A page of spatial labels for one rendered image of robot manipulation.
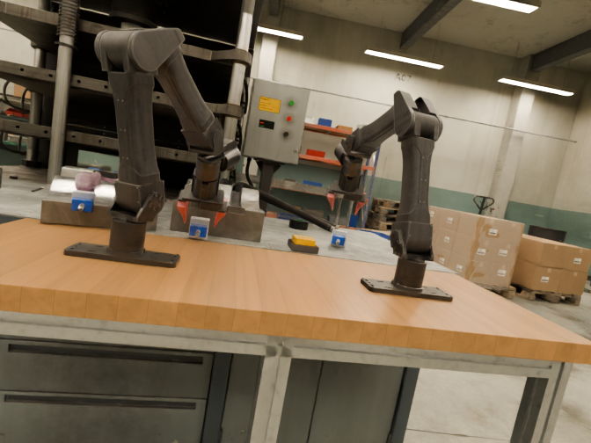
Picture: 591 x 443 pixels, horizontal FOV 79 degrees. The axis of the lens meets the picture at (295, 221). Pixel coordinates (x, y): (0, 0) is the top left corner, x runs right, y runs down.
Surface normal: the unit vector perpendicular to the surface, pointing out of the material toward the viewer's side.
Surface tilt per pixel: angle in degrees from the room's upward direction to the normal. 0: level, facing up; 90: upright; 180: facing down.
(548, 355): 90
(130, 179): 104
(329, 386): 90
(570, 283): 90
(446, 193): 90
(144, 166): 80
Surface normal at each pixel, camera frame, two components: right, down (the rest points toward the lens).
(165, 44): 0.90, 0.21
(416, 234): 0.36, -0.05
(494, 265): 0.15, 0.00
